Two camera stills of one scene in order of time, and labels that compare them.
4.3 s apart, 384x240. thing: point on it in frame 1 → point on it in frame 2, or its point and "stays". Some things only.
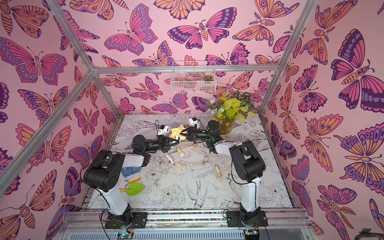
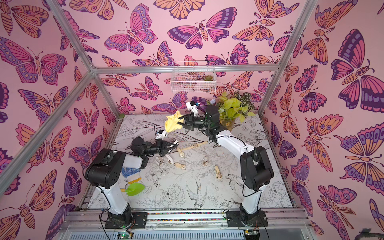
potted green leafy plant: [228, 108] stays
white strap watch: [205, 161] stays
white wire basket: [193, 77] stays
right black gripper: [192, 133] → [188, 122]
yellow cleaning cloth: [177, 131] → [171, 123]
